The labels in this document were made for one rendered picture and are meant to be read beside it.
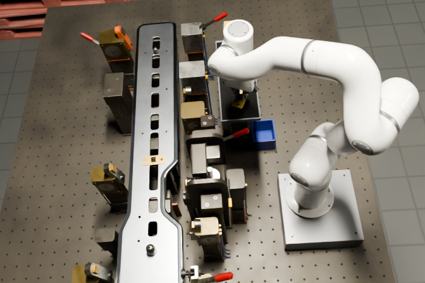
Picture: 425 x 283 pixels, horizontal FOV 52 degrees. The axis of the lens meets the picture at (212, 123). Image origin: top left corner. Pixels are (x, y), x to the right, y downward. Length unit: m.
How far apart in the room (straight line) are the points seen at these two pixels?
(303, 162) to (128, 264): 0.67
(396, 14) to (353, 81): 2.58
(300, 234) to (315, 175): 0.41
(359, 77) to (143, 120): 0.98
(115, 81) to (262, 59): 0.85
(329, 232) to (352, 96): 0.81
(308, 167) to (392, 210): 1.40
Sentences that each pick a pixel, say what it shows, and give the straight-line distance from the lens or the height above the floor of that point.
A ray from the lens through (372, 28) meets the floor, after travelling 3.47.
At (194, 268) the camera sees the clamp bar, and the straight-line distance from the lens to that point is 1.29.
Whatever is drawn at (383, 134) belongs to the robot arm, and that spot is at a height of 1.57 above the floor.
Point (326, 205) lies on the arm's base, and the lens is 1.79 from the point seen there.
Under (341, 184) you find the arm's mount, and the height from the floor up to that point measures 0.80.
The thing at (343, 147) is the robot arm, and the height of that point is 1.37.
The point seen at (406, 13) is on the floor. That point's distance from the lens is 3.64.
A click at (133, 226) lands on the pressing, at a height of 1.00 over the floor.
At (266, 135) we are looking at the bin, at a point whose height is 0.70.
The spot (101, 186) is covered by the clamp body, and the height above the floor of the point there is 1.00.
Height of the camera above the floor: 2.46
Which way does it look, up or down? 59 degrees down
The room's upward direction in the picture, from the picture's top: 8 degrees counter-clockwise
